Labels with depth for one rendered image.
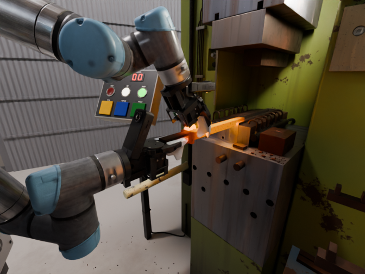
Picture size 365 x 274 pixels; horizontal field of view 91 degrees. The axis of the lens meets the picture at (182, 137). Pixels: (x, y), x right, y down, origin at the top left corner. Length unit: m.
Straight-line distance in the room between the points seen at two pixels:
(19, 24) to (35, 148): 2.71
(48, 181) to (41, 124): 2.55
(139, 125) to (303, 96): 0.91
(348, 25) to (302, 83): 0.43
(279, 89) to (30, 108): 2.68
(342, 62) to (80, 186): 0.76
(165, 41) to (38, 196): 0.36
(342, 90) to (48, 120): 2.83
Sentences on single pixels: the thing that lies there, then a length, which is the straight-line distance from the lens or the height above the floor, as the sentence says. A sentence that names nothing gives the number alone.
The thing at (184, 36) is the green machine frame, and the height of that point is 1.37.
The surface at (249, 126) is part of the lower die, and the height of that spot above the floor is 0.99.
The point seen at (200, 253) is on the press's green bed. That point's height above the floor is 0.27.
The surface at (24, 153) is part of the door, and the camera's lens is 3.06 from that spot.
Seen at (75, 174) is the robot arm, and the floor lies 1.01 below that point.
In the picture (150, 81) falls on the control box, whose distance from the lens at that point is 0.97.
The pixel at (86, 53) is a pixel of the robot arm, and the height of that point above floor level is 1.20.
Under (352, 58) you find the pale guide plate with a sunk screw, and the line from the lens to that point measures 0.75.
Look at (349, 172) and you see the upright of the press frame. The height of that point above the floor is 0.87.
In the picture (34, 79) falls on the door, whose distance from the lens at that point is 2.84.
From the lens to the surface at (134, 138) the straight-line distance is 0.41.
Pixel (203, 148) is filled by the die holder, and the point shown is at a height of 0.88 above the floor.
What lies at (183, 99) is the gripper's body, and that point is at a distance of 0.48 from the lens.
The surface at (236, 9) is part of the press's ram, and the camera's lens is 0.76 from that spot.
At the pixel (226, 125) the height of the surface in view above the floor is 1.00.
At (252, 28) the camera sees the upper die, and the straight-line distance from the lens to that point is 0.71.
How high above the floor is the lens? 1.18
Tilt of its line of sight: 19 degrees down
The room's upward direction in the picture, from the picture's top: straight up
